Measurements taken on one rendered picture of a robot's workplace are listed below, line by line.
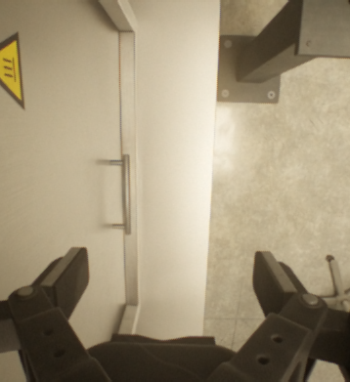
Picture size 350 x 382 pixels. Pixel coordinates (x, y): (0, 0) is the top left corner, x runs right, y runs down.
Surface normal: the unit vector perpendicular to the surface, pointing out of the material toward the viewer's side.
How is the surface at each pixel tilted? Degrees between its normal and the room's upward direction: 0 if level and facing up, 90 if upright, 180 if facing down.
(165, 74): 0
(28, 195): 90
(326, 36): 0
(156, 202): 0
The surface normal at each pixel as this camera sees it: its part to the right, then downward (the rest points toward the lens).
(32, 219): 1.00, 0.03
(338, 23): -0.03, 0.25
